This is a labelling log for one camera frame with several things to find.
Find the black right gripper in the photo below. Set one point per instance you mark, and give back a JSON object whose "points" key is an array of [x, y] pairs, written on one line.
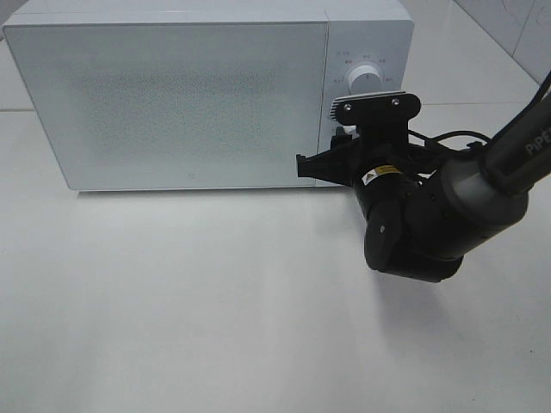
{"points": [[385, 171]]}

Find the white microwave door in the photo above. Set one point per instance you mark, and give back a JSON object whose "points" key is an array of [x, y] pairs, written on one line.
{"points": [[143, 107]]}

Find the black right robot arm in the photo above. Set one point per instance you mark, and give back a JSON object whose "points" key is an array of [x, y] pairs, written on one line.
{"points": [[426, 205]]}

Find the upper white microwave knob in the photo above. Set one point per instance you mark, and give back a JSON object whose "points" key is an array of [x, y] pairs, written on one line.
{"points": [[364, 78]]}

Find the white microwave oven body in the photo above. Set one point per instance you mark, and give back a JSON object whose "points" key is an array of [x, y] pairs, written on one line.
{"points": [[357, 32]]}

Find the right wrist camera unit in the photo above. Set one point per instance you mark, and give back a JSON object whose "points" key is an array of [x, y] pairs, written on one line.
{"points": [[391, 108]]}

